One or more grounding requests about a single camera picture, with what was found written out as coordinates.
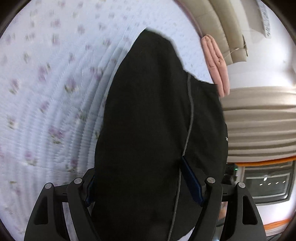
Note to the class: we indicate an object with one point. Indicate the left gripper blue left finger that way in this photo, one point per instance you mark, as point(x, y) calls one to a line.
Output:
point(89, 187)

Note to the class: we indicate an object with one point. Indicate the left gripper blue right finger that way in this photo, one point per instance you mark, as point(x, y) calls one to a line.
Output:
point(195, 180)

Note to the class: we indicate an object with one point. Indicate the black jacket with reflective piping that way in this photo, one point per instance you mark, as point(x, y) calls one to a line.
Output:
point(155, 114)

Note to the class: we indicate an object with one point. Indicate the beige curtain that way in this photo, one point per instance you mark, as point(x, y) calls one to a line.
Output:
point(261, 123)

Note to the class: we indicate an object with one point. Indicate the white floral quilted bedspread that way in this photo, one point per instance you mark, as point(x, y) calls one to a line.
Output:
point(58, 59)

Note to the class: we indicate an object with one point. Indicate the beige padded headboard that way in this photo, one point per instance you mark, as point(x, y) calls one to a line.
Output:
point(219, 20)

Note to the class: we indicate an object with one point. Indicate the window with frame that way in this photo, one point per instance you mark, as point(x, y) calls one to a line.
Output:
point(270, 183)

